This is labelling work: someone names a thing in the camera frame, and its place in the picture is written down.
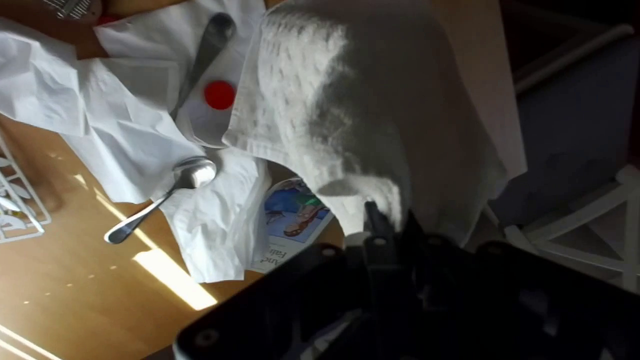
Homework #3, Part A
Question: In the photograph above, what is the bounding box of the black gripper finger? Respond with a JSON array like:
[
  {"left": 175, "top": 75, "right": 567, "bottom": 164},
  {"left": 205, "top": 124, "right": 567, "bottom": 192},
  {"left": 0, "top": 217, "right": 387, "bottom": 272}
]
[{"left": 363, "top": 202, "right": 395, "bottom": 248}]

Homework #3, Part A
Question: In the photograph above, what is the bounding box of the white towel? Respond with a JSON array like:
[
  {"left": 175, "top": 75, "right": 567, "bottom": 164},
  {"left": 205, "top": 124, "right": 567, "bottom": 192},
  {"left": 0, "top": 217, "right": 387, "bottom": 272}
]
[{"left": 224, "top": 0, "right": 510, "bottom": 242}]

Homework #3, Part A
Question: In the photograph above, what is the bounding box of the white chair grey cushion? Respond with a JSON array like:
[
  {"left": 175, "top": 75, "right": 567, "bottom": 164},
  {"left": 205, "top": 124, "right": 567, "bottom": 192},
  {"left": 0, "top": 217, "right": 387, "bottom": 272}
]
[{"left": 490, "top": 25, "right": 640, "bottom": 291}]

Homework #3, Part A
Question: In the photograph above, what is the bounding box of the red bottle cap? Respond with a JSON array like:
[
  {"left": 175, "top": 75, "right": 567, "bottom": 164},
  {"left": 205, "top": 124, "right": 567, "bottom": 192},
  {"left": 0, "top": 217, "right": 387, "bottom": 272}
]
[{"left": 204, "top": 80, "right": 236, "bottom": 111}]

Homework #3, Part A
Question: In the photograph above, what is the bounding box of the crumpled white paper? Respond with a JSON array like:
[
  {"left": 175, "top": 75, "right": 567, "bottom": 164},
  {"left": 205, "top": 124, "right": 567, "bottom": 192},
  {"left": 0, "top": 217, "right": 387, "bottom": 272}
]
[{"left": 0, "top": 0, "right": 268, "bottom": 282}]

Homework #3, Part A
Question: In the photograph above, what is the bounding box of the white lattice trivet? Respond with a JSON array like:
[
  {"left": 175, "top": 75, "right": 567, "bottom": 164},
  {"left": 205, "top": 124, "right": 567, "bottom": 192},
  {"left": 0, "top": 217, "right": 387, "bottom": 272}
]
[{"left": 0, "top": 139, "right": 52, "bottom": 245}]

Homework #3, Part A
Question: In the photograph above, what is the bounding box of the metal spoon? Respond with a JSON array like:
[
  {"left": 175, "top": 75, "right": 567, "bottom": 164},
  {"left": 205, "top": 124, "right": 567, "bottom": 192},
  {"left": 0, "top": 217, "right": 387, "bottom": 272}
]
[{"left": 103, "top": 158, "right": 217, "bottom": 245}]

